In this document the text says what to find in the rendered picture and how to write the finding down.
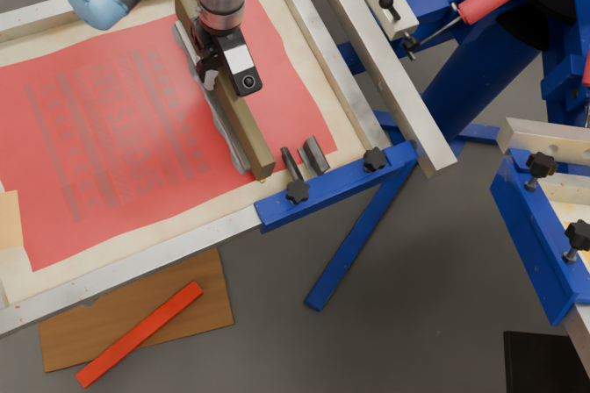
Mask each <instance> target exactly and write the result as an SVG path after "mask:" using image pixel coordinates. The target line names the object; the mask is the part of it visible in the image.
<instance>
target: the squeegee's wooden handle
mask: <svg viewBox="0 0 590 393"><path fill-rule="evenodd" d="M196 6H198V4H197V2H196V0H175V13H176V15H177V17H178V19H179V20H181V23H182V25H183V28H184V30H185V31H186V33H187V35H188V37H189V39H190V41H191V44H192V45H193V47H194V49H195V52H196V54H197V56H199V57H200V58H201V59H202V58H203V56H202V53H199V52H198V50H197V48H196V46H195V45H194V43H193V41H192V39H191V30H190V18H194V17H197V16H198V12H196V10H195V8H196ZM217 69H218V71H219V72H218V75H217V76H216V77H215V79H214V81H215V83H214V85H213V87H214V91H215V93H216V95H217V97H218V99H219V101H220V103H221V105H222V108H223V110H224V112H225V113H226V115H227V118H228V120H229V122H230V124H231V126H232V127H233V129H234V132H235V135H236V137H237V139H238V140H239V142H240V144H241V147H242V149H243V151H244V153H245V154H246V156H247V158H248V162H249V164H250V166H251V170H252V172H253V174H254V176H255V178H256V180H257V181H258V182H259V181H261V180H263V179H265V178H268V177H270V176H271V175H272V172H273V169H274V167H275V165H276V161H275V159H274V157H273V155H272V153H271V151H270V149H269V147H268V145H267V143H266V141H265V139H264V137H263V135H262V133H261V131H260V129H259V127H258V125H257V123H256V121H255V119H254V117H253V115H252V113H251V111H250V109H249V107H248V105H247V103H246V101H245V99H244V97H239V96H237V95H236V93H235V91H234V87H233V85H232V83H231V81H230V78H229V76H228V74H227V71H226V68H225V66H223V67H220V68H217Z"/></svg>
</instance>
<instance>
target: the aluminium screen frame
mask: <svg viewBox="0 0 590 393"><path fill-rule="evenodd" d="M144 1H147V0H141V1H140V3H141V2H144ZM285 2H286V4H287V5H288V7H289V9H290V11H291V14H292V16H293V17H294V18H295V20H296V22H297V24H298V26H299V28H300V30H301V31H302V33H303V35H304V37H305V38H306V41H307V43H308V45H309V47H310V48H311V49H312V51H313V54H314V56H315V58H316V60H317V61H318V62H319V64H320V67H321V69H322V70H323V72H324V74H325V76H326V78H327V80H328V81H329V83H330V85H331V87H332V89H333V91H334V93H335V94H336V96H337V98H338V100H339V102H340V104H341V105H342V108H343V109H344V111H345V113H346V114H347V116H348V118H349V121H350V123H351V124H352V125H353V127H354V129H355V131H356V134H357V136H358V137H359V139H360V140H361V142H362V144H363V147H364V148H365V150H372V149H373V148H374V147H375V146H377V147H378V148H379V150H382V149H385V148H387V147H389V146H391V144H390V142H389V140H388V138H386V136H385V133H384V131H383V130H382V128H381V126H380V124H379V122H378V121H377V119H376V117H375V115H374V114H373V112H372V110H371V108H370V106H369V105H368V103H367V101H366V99H365V97H364V96H363V93H362V91H361V90H360V89H359V87H358V85H357V83H356V81H355V79H354V77H353V75H352V74H351V73H350V71H349V68H348V66H347V65H346V63H345V61H344V59H343V58H342V56H341V54H340V52H339V50H338V49H337V47H336V45H335V43H334V42H333V40H332V38H331V36H330V34H329V33H328V31H327V28H326V27H325V25H324V24H323V22H322V20H321V18H320V16H319V14H318V12H317V11H316V9H315V8H314V6H313V3H312V1H311V0H285ZM78 20H81V19H80V18H79V17H78V16H77V14H76V13H75V12H74V11H73V7H72V6H71V5H70V4H69V3H68V0H49V1H45V2H43V3H39V4H34V5H30V6H27V7H24V8H21V9H17V10H14V11H8V12H5V13H2V14H0V43H4V42H6V41H9V40H13V39H18V38H21V37H24V36H27V35H30V34H34V33H36V32H42V31H45V30H48V29H51V28H55V27H57V26H61V25H65V24H69V23H72V22H75V21H78ZM262 224H263V223H262V221H261V219H260V218H259V215H258V213H257V211H256V209H255V206H254V205H251V206H249V207H248V208H245V209H243V210H240V211H237V212H235V213H233V214H230V215H228V216H226V217H223V218H220V219H218V220H216V221H213V222H211V223H209V224H207V225H203V226H201V227H199V228H197V229H195V230H192V231H190V232H187V233H184V234H182V235H180V236H177V237H175V238H173V239H170V240H167V241H165V242H162V243H161V244H159V245H156V246H154V247H150V248H149V249H146V250H144V251H141V252H139V253H137V254H134V255H131V256H129V257H127V258H125V259H123V260H120V261H116V262H114V263H112V264H110V265H108V266H105V267H103V268H100V269H98V270H95V271H93V272H91V273H88V274H87V275H83V276H81V277H78V278H76V279H74V280H72V281H70V282H66V283H63V284H62V285H60V286H57V287H55V288H52V289H49V290H47V291H45V292H42V293H40V294H38V295H36V296H34V297H30V298H27V299H26V300H24V301H21V302H19V303H16V304H14V305H11V306H10V304H9V301H8V299H7V296H6V294H5V291H4V286H3V284H2V281H1V278H0V339H3V338H5V337H8V336H10V335H12V334H14V333H16V332H20V331H22V330H24V329H26V328H28V327H30V326H33V325H36V324H38V323H40V322H42V321H45V320H47V319H49V318H52V317H54V316H56V315H59V314H61V313H63V312H65V311H68V310H71V309H73V308H75V307H77V306H79V305H81V304H85V303H87V302H89V301H91V300H93V299H96V298H98V297H101V296H103V295H105V294H108V293H110V292H112V291H114V290H116V289H120V288H122V287H124V286H126V285H128V284H130V283H133V282H136V281H139V280H140V279H142V278H145V277H147V276H149V275H152V274H154V273H157V272H159V271H161V270H164V269H165V268H169V267H171V266H173V265H176V264H177V263H179V262H182V261H185V260H188V259H190V258H191V257H194V256H196V255H198V254H201V253H203V252H206V251H208V250H210V249H213V248H215V247H218V246H220V245H222V244H225V243H227V242H228V241H231V240H233V239H237V238H239V237H240V236H243V235H245V234H247V233H249V232H253V231H254V230H257V229H259V228H261V227H262Z"/></svg>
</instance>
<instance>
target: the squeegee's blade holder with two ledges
mask: <svg viewBox="0 0 590 393"><path fill-rule="evenodd" d="M175 27H176V29H177V31H178V33H179V36H180V38H181V40H182V42H183V44H184V46H185V48H186V50H187V52H188V54H189V56H190V58H191V61H192V63H193V65H194V67H195V68H196V65H197V63H196V57H197V54H196V52H195V49H194V47H193V45H192V44H191V41H190V39H189V37H188V35H187V33H186V31H185V30H184V28H183V25H182V23H181V20H179V21H176V22H175ZM205 90H206V92H207V94H208V96H209V97H210V99H211V102H212V105H213V107H214V109H215V110H216V112H217V114H218V116H219V119H220V121H221V124H222V125H223V127H224V129H225V131H226V133H227V136H228V138H229V139H230V141H231V143H232V146H233V148H234V151H235V152H236V154H237V156H238V158H239V160H240V162H241V165H242V167H243V169H244V170H248V169H250V168H251V166H250V164H249V162H248V158H247V156H246V154H245V153H244V151H243V149H242V147H241V144H240V142H239V140H238V139H237V137H236V135H235V132H234V129H233V127H232V126H231V124H230V122H229V120H228V118H227V115H226V113H225V112H224V110H223V108H222V105H221V103H220V101H219V99H218V97H217V95H216V93H215V91H214V90H210V91H209V90H207V89H205Z"/></svg>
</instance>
